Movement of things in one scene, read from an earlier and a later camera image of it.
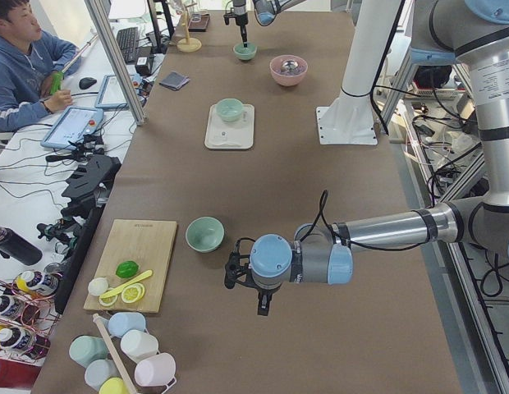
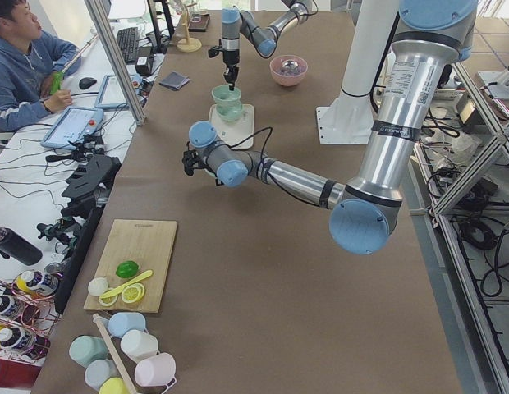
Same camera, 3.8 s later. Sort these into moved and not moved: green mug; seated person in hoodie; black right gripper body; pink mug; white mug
Moved: black right gripper body
Not moved: green mug; white mug; pink mug; seated person in hoodie
